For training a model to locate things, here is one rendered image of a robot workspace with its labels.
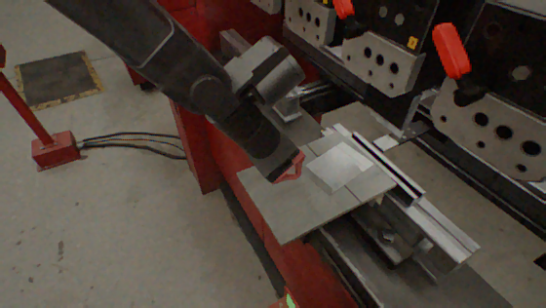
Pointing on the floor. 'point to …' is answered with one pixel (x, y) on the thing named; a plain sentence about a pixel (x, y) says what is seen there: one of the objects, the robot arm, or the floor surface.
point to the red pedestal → (58, 143)
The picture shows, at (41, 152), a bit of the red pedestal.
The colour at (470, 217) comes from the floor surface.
